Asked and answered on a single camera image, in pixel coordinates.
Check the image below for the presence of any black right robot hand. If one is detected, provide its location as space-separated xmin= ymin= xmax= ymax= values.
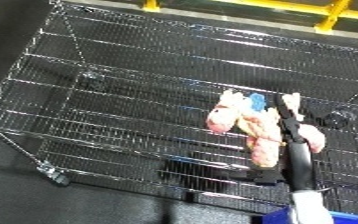
xmin=244 ymin=94 xmax=322 ymax=193

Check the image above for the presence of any pink soft toy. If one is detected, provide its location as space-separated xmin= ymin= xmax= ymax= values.
xmin=205 ymin=89 xmax=327 ymax=169

